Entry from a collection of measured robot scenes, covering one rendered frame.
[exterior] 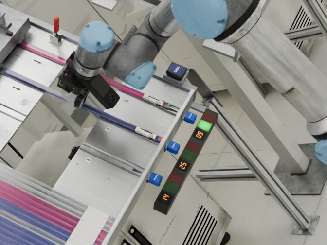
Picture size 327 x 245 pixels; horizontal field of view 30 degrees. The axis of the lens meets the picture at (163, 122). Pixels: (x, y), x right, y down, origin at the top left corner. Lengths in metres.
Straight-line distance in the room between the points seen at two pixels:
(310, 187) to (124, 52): 1.11
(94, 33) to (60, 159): 0.92
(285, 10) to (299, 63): 1.59
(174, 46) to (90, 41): 1.54
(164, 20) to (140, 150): 0.41
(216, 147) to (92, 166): 1.26
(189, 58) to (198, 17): 1.85
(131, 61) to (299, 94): 0.43
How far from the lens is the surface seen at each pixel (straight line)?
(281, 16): 2.73
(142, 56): 1.45
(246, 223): 2.39
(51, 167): 2.27
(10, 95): 1.78
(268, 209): 2.37
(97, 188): 1.61
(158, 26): 1.45
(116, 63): 1.44
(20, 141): 3.68
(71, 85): 1.61
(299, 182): 2.37
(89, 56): 1.46
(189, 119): 1.71
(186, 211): 2.17
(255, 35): 1.14
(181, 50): 2.93
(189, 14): 1.12
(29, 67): 1.83
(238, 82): 2.11
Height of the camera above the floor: 1.55
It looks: 28 degrees down
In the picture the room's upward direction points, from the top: 41 degrees counter-clockwise
